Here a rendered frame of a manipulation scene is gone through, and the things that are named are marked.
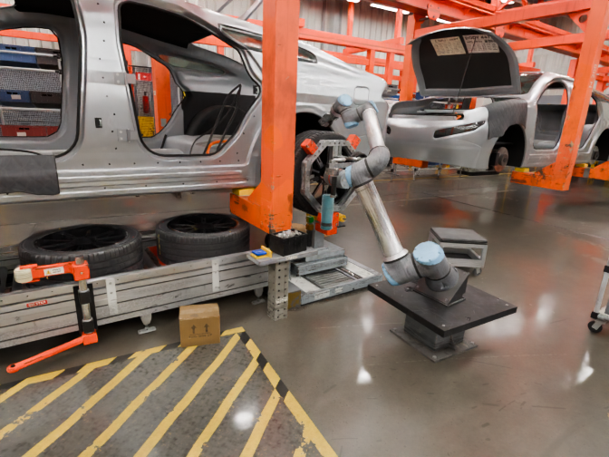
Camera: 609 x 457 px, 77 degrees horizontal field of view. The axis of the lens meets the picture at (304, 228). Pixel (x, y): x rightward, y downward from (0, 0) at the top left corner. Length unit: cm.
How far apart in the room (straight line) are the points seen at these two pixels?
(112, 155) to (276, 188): 103
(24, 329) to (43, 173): 85
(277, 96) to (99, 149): 112
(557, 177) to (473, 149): 122
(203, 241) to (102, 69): 116
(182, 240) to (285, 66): 125
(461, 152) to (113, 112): 389
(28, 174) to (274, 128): 140
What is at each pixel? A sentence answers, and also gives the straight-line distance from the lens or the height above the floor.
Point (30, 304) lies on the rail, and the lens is 236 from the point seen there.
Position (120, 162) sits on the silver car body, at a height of 95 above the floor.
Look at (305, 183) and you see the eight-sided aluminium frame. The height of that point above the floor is 82.
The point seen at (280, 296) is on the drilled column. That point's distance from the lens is 248.
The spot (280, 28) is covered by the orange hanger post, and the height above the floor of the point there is 175.
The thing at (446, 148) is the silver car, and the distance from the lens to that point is 513.
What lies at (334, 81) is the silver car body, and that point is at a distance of 332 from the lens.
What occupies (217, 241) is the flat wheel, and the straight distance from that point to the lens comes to 257.
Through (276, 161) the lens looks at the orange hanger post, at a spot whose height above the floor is 100.
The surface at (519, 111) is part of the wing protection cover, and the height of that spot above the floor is 146.
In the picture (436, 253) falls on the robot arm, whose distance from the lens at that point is 215.
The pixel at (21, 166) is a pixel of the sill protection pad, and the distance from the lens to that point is 264.
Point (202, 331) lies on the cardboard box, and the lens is 230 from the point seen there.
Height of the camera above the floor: 128
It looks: 16 degrees down
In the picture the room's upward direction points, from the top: 3 degrees clockwise
